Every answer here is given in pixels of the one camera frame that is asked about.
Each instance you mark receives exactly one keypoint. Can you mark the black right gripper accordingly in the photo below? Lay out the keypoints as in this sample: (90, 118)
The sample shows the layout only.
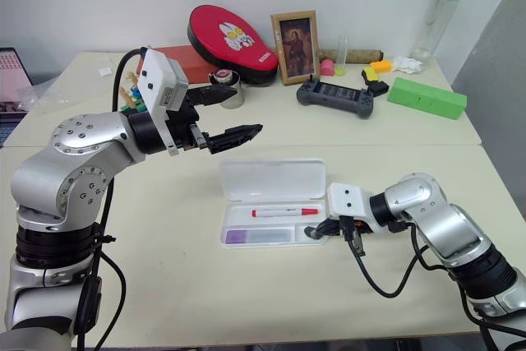
(363, 225)

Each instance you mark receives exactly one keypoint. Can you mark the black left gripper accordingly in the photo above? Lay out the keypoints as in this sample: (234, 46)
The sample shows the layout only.
(187, 125)

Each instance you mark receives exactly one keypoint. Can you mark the red white marker pen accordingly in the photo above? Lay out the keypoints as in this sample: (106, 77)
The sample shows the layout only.
(283, 212)

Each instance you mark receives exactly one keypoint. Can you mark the purple capped clear stick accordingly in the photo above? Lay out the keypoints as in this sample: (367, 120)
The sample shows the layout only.
(259, 236)

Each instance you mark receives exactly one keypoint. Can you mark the white plastic case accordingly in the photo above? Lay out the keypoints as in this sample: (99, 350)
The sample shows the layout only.
(271, 180)

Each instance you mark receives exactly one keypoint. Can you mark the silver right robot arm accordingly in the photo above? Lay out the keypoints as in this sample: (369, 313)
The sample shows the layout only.
(444, 223)

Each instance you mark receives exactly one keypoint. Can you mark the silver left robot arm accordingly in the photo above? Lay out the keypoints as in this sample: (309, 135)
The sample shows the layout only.
(61, 186)

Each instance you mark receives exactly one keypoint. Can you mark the stainless steel cup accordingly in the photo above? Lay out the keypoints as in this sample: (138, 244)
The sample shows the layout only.
(236, 100)

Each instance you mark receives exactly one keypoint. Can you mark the pink red tape roll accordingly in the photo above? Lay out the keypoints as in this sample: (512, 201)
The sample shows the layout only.
(224, 75)

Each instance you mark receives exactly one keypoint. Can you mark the red rectangular box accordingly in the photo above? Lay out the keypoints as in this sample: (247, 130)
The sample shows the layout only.
(193, 63)

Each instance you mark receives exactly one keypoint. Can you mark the red black oval pad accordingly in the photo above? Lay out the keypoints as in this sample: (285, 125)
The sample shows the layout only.
(230, 38)

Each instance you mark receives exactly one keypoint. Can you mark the wooden shape stacking toy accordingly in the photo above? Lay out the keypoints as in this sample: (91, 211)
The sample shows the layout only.
(131, 94)

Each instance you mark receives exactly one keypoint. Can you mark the grey handheld game controller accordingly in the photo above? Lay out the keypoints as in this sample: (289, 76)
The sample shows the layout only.
(335, 97)

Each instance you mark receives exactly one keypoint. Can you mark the pink small toy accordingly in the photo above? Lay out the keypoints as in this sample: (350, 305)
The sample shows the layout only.
(327, 68)

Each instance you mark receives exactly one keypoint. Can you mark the small white clear packet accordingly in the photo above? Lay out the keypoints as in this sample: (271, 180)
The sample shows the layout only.
(106, 71)

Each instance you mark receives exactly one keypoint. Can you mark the clear tube yellow-green base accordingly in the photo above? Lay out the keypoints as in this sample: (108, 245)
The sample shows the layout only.
(342, 57)

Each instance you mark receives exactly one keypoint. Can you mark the yellow black small device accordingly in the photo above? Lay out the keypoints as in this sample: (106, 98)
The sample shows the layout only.
(375, 81)

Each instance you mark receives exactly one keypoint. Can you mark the brown rolled tube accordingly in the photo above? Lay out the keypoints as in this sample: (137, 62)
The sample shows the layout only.
(365, 55)

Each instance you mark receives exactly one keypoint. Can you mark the green rectangular box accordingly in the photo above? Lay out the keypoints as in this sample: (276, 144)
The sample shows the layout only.
(427, 98)

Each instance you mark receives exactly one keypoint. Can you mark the orange yellow toy block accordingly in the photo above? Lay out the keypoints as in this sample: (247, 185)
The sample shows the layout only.
(381, 66)

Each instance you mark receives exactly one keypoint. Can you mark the clear plastic bag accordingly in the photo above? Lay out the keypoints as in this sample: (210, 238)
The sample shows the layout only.
(47, 94)

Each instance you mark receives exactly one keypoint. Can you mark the white crumpled tissue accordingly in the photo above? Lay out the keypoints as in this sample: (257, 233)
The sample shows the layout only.
(407, 64)

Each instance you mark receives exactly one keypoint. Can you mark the open laptop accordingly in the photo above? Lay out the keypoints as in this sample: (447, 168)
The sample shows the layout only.
(10, 84)

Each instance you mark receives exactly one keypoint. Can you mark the clear bottle green lid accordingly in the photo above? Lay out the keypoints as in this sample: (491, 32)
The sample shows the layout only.
(437, 18)

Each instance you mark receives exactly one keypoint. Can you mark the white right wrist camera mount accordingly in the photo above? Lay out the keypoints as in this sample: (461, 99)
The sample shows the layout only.
(349, 203)

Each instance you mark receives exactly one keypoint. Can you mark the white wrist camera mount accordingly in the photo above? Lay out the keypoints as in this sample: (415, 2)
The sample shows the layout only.
(349, 203)
(158, 79)

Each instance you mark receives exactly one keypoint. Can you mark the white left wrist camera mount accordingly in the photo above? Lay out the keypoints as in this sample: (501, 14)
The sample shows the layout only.
(158, 79)

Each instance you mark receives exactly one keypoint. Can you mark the wooden picture frame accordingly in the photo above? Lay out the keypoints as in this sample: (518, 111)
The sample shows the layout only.
(295, 47)

